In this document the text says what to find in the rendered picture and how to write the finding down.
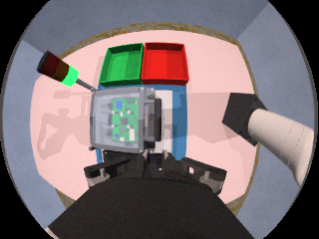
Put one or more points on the green box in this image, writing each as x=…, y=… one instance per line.
x=122, y=66

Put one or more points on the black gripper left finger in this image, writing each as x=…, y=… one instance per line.
x=106, y=170

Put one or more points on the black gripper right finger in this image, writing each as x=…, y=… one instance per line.
x=212, y=176

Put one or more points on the red open tray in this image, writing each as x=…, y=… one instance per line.
x=164, y=62

